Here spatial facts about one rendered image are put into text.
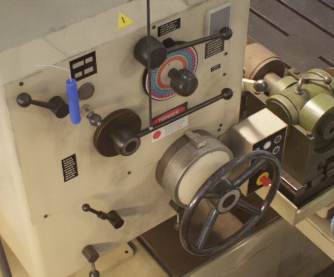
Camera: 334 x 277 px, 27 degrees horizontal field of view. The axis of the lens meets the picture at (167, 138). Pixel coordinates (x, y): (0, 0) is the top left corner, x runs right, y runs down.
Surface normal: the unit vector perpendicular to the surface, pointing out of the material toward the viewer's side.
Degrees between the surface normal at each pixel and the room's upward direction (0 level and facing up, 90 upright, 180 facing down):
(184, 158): 31
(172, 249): 0
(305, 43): 0
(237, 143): 90
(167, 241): 0
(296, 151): 90
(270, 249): 90
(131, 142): 90
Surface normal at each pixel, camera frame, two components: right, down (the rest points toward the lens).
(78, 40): 0.42, -0.11
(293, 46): 0.00, -0.72
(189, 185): 0.15, 0.53
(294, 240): 0.59, 0.56
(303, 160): -0.80, 0.41
